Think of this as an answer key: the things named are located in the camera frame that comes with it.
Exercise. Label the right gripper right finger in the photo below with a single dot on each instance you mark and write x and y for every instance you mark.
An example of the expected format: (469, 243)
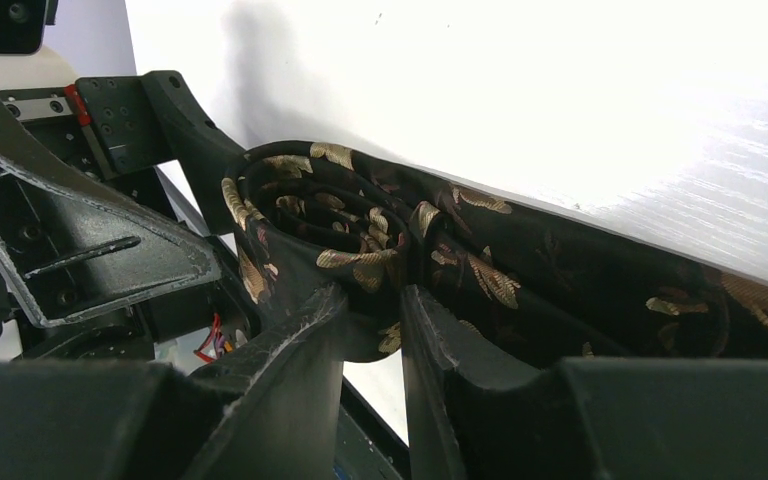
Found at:
(475, 412)

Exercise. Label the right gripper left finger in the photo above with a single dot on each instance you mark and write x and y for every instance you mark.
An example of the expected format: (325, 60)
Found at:
(265, 411)

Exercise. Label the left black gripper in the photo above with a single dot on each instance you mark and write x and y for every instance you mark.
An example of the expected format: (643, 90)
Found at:
(94, 262)

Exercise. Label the black gold floral tie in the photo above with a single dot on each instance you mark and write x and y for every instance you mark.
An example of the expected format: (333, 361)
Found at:
(538, 286)

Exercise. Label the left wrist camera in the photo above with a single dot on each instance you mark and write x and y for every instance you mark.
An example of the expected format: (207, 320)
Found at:
(22, 25)

